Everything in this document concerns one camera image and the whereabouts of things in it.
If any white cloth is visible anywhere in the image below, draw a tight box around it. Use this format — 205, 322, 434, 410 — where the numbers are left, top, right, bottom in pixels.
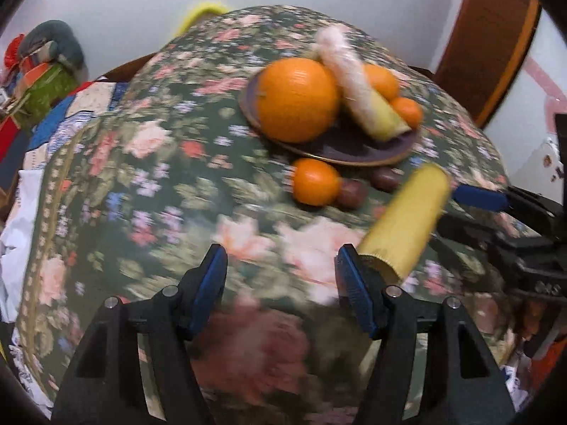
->
0, 168, 45, 324

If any small brown fruit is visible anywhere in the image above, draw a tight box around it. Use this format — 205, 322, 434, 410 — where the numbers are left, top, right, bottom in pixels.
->
337, 180, 367, 208
370, 166, 402, 192

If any patchwork quilt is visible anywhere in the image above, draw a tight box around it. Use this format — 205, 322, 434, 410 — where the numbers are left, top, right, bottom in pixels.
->
27, 80, 134, 169

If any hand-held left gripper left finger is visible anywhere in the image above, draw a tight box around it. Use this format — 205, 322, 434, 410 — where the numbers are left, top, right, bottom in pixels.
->
51, 243, 229, 425

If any large orange with sticker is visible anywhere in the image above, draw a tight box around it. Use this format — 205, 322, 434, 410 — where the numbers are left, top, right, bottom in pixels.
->
257, 57, 341, 143

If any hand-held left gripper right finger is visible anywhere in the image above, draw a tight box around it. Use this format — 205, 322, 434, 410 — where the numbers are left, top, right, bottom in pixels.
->
336, 243, 517, 425

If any pale corn cob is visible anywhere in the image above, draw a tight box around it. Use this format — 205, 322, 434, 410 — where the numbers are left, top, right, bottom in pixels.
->
316, 27, 382, 125

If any yellow corn cob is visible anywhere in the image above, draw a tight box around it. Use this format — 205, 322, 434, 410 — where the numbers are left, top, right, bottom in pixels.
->
357, 162, 453, 281

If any white door with stickers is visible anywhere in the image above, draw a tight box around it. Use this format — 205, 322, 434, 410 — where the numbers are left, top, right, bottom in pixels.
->
483, 9, 567, 196

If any wooden door frame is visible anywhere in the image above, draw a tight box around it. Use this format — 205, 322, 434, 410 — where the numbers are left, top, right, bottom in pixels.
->
434, 0, 543, 129

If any red plastic bag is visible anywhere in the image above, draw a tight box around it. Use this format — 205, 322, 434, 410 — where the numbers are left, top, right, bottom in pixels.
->
4, 35, 23, 67

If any grey plush toy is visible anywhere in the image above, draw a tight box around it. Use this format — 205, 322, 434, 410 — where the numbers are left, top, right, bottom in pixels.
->
20, 20, 85, 72

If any yellow foam arch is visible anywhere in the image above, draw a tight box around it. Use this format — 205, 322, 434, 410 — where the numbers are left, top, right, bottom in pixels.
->
177, 2, 231, 36

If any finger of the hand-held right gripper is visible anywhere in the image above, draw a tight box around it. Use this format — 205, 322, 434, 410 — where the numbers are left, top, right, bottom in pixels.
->
452, 185, 554, 226
438, 216, 506, 253

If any floral tablecloth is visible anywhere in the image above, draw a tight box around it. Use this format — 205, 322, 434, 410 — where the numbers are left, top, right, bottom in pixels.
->
15, 4, 539, 425

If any purple plate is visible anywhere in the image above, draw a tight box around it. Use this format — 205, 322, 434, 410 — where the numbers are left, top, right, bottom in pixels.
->
239, 71, 421, 166

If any small tangerine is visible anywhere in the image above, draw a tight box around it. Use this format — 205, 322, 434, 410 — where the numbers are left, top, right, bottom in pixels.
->
292, 158, 342, 206
390, 96, 423, 129

